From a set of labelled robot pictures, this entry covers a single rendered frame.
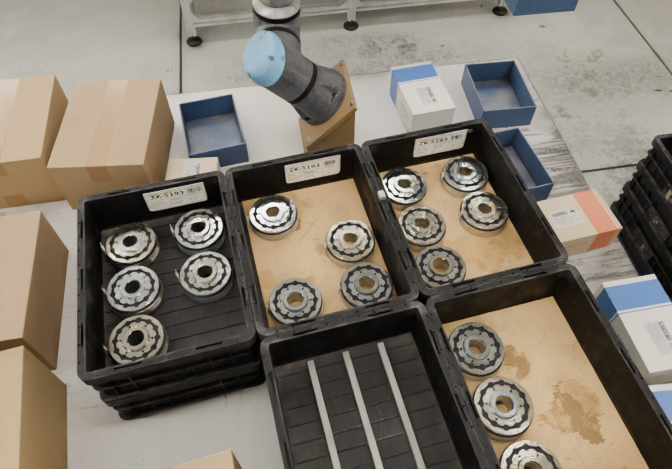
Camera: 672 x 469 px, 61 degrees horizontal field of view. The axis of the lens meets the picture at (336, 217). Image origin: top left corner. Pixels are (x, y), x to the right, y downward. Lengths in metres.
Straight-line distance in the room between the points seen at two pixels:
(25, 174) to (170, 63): 1.65
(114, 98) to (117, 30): 1.82
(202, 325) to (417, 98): 0.84
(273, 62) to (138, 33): 2.03
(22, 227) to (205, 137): 0.54
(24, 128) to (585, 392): 1.36
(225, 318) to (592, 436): 0.69
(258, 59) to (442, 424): 0.87
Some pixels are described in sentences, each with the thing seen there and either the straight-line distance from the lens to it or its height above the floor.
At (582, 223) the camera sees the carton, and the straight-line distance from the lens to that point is 1.42.
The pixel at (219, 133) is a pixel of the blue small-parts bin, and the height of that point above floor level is 0.70.
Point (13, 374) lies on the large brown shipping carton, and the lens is 1.14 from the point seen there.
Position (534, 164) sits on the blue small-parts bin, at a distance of 1.54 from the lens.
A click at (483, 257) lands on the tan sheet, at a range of 1.23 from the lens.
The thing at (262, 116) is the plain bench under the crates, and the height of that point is 0.70.
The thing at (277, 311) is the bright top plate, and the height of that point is 0.86.
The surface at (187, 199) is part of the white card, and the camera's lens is 1.26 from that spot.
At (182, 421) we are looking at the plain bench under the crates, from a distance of 1.22.
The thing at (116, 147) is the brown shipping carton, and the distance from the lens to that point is 1.43.
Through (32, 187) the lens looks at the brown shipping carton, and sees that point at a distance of 1.57.
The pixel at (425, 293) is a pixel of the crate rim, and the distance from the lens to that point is 1.04.
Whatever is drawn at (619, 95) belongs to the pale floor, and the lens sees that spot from 3.08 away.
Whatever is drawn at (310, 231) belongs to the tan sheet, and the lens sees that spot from 1.22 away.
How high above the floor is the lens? 1.83
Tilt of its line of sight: 54 degrees down
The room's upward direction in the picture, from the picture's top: straight up
